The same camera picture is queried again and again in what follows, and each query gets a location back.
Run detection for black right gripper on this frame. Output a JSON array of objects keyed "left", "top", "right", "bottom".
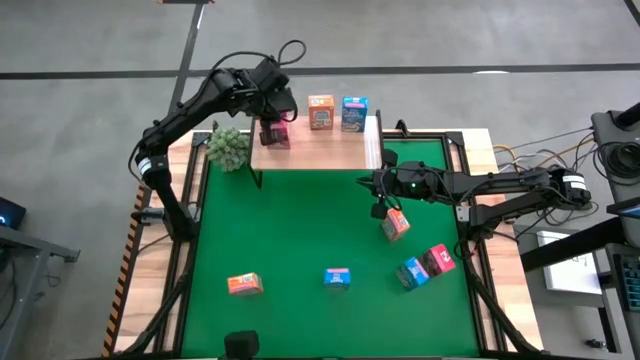
[{"left": 355, "top": 149, "right": 441, "bottom": 220}]

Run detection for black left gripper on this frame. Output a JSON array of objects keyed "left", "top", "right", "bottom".
[{"left": 249, "top": 55, "right": 299, "bottom": 147}]

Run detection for red Froot Loops cereal box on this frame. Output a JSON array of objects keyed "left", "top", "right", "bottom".
[
  {"left": 418, "top": 243, "right": 457, "bottom": 278},
  {"left": 259, "top": 117, "right": 292, "bottom": 150}
]

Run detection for orange Frosted Mini Wheats box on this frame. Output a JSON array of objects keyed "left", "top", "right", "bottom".
[
  {"left": 307, "top": 94, "right": 336, "bottom": 131},
  {"left": 381, "top": 207, "right": 412, "bottom": 244},
  {"left": 227, "top": 272, "right": 265, "bottom": 297}
]

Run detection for blue Rice Krispies cereal box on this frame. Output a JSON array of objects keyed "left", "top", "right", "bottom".
[
  {"left": 395, "top": 256, "right": 431, "bottom": 291},
  {"left": 341, "top": 96, "right": 370, "bottom": 134},
  {"left": 323, "top": 267, "right": 352, "bottom": 290}
]

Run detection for wooden shelf with black legs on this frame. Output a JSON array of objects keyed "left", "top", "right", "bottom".
[{"left": 248, "top": 108, "right": 386, "bottom": 190}]

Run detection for artificial green plant in pot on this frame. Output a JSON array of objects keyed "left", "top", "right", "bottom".
[{"left": 205, "top": 126, "right": 251, "bottom": 174}]

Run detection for green table mat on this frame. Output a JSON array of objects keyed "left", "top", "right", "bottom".
[{"left": 180, "top": 139, "right": 481, "bottom": 359}]

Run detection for black table clamp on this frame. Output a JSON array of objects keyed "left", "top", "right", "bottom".
[{"left": 130, "top": 208, "right": 166, "bottom": 225}]

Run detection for black metal beam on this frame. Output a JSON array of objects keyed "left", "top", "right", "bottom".
[{"left": 519, "top": 217, "right": 640, "bottom": 274}]

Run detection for black rounded object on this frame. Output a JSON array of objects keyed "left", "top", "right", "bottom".
[{"left": 223, "top": 329, "right": 261, "bottom": 359}]

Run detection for yellow black hazard tape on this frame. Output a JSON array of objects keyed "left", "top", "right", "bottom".
[{"left": 102, "top": 184, "right": 147, "bottom": 359}]

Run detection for white box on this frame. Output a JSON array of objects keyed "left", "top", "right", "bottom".
[{"left": 536, "top": 229, "right": 604, "bottom": 296}]

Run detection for dark grey equipment stand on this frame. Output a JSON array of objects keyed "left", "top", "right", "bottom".
[{"left": 590, "top": 102, "right": 640, "bottom": 204}]

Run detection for grey desk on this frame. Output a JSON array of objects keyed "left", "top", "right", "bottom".
[
  {"left": 0, "top": 224, "right": 81, "bottom": 360},
  {"left": 514, "top": 222, "right": 640, "bottom": 360}
]

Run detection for dark laptop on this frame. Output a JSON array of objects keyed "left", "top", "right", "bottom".
[{"left": 606, "top": 196, "right": 640, "bottom": 221}]

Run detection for black keyboard with coloured keys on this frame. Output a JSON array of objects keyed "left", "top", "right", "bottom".
[{"left": 612, "top": 243, "right": 640, "bottom": 314}]

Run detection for black device with blue light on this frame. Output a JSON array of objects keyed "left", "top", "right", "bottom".
[{"left": 0, "top": 196, "right": 27, "bottom": 231}]

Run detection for black metal table frame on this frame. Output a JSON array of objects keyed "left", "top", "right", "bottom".
[{"left": 117, "top": 118, "right": 544, "bottom": 360}]

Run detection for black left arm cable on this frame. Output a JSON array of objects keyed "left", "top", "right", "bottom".
[{"left": 197, "top": 38, "right": 307, "bottom": 109}]

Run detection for yellow cable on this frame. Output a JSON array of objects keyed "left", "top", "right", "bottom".
[{"left": 492, "top": 133, "right": 599, "bottom": 171}]

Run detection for coiled black cable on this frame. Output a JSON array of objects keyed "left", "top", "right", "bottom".
[{"left": 597, "top": 141, "right": 640, "bottom": 182}]

